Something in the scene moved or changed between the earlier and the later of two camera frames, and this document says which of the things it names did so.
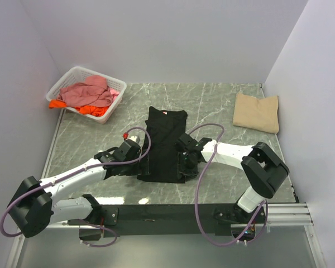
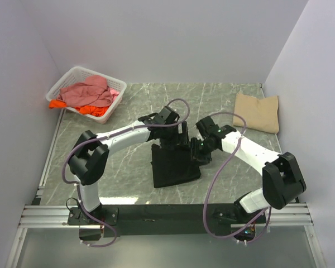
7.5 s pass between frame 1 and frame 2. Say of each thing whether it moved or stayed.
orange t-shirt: stayed
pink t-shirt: stayed
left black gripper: moved
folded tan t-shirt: stayed
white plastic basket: stayed
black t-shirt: moved
